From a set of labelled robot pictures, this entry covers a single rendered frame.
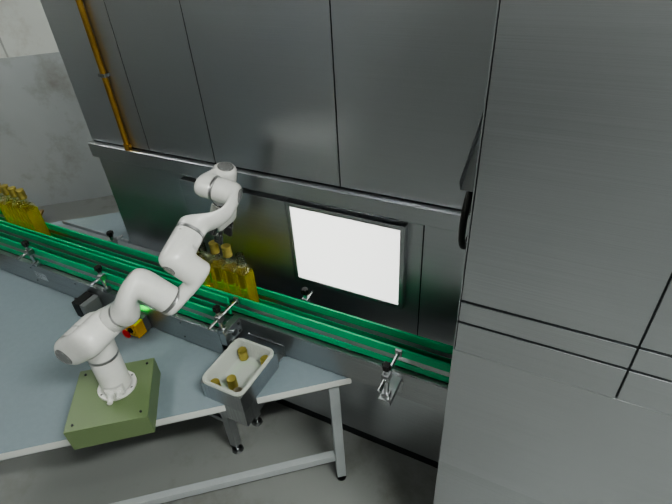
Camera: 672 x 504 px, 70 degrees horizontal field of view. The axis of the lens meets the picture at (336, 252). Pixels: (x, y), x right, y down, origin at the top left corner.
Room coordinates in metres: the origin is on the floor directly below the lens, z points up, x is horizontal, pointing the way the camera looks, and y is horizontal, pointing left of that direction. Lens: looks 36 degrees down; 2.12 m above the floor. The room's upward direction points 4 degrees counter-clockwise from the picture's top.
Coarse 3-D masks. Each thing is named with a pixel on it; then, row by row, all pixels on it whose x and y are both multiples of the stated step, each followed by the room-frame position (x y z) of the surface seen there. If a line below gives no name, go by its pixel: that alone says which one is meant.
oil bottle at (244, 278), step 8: (248, 264) 1.39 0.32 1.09; (240, 272) 1.35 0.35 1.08; (248, 272) 1.36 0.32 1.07; (240, 280) 1.35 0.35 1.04; (248, 280) 1.35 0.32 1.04; (240, 288) 1.36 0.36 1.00; (248, 288) 1.35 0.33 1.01; (256, 288) 1.38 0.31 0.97; (240, 296) 1.36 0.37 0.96; (248, 296) 1.34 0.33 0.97; (256, 296) 1.38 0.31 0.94
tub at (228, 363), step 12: (228, 348) 1.22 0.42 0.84; (252, 348) 1.23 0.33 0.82; (264, 348) 1.20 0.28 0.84; (216, 360) 1.16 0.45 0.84; (228, 360) 1.19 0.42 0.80; (252, 360) 1.21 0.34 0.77; (216, 372) 1.13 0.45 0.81; (228, 372) 1.16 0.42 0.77; (240, 372) 1.16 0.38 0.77; (252, 372) 1.16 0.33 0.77; (216, 384) 1.06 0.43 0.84; (240, 384) 1.11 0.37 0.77; (240, 396) 1.02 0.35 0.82
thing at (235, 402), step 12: (252, 336) 1.31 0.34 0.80; (276, 348) 1.25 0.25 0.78; (276, 360) 1.18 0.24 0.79; (264, 372) 1.12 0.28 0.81; (204, 384) 1.07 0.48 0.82; (252, 384) 1.06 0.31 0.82; (264, 384) 1.11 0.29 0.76; (216, 396) 1.05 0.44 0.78; (228, 396) 1.02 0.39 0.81; (252, 396) 1.05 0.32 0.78; (240, 408) 1.00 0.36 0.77
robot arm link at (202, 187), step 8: (216, 168) 1.36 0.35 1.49; (224, 168) 1.36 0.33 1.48; (232, 168) 1.37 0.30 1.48; (200, 176) 1.31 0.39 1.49; (208, 176) 1.30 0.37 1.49; (216, 176) 1.31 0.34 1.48; (224, 176) 1.34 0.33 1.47; (232, 176) 1.35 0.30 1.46; (200, 184) 1.28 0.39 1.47; (208, 184) 1.28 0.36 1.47; (200, 192) 1.28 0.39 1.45; (208, 192) 1.27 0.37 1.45
